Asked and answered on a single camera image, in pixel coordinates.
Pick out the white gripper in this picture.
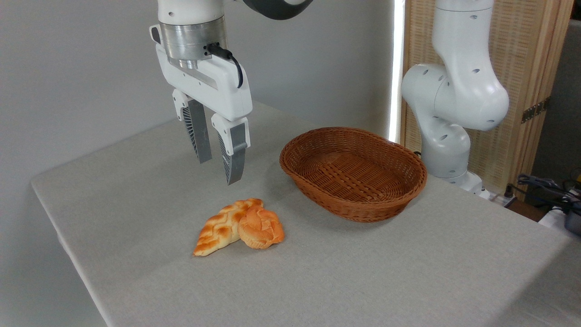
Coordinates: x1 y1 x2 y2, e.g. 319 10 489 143
155 43 253 186

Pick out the long braided bread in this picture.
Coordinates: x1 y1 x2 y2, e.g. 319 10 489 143
193 198 264 257

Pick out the round bread bun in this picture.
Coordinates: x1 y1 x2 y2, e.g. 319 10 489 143
237 206 286 250

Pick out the brown woven wicker basket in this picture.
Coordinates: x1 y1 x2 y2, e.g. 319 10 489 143
279 127 428 223

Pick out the grey tablecloth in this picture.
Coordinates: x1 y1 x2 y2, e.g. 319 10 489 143
31 101 581 327

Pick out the white power strip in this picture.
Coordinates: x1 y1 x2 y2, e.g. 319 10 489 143
487 191 518 208

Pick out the dark metal screen hinge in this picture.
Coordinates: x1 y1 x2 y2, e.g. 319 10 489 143
521 96 551 124

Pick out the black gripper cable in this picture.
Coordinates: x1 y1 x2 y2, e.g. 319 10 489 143
204 43 244 89

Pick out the bundle of dark cables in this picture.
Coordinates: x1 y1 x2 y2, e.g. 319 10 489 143
505 168 581 215

